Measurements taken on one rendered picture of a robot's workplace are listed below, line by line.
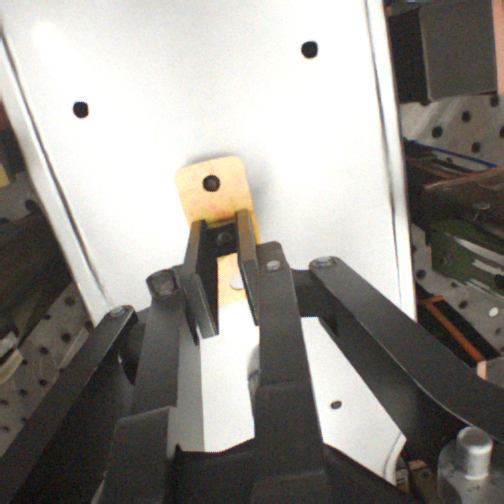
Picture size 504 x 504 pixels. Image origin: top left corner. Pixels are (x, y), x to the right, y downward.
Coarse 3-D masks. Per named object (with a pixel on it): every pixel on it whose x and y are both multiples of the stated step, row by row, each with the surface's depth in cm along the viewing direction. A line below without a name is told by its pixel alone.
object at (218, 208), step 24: (192, 168) 20; (216, 168) 20; (240, 168) 20; (192, 192) 20; (216, 192) 21; (240, 192) 21; (192, 216) 21; (216, 216) 21; (216, 240) 21; (240, 288) 23
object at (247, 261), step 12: (240, 216) 20; (240, 228) 18; (252, 228) 20; (240, 240) 17; (252, 240) 16; (240, 252) 15; (252, 252) 15; (240, 264) 14; (252, 264) 14; (252, 276) 15; (252, 288) 15; (252, 300) 15; (252, 312) 15
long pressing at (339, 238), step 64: (0, 0) 18; (64, 0) 18; (128, 0) 18; (192, 0) 19; (256, 0) 19; (320, 0) 19; (384, 0) 20; (0, 64) 19; (64, 64) 19; (128, 64) 20; (192, 64) 20; (256, 64) 20; (320, 64) 20; (384, 64) 21; (64, 128) 20; (128, 128) 21; (192, 128) 21; (256, 128) 21; (320, 128) 22; (384, 128) 22; (64, 192) 22; (128, 192) 22; (256, 192) 23; (320, 192) 23; (384, 192) 23; (64, 256) 23; (128, 256) 24; (320, 256) 25; (384, 256) 25; (320, 384) 29; (384, 448) 32
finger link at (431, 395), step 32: (320, 288) 13; (352, 288) 12; (320, 320) 14; (352, 320) 10; (384, 320) 10; (352, 352) 11; (384, 352) 9; (416, 352) 8; (448, 352) 8; (384, 384) 9; (416, 384) 8; (448, 384) 7; (480, 384) 7; (416, 416) 8; (448, 416) 7; (480, 416) 6; (416, 448) 9
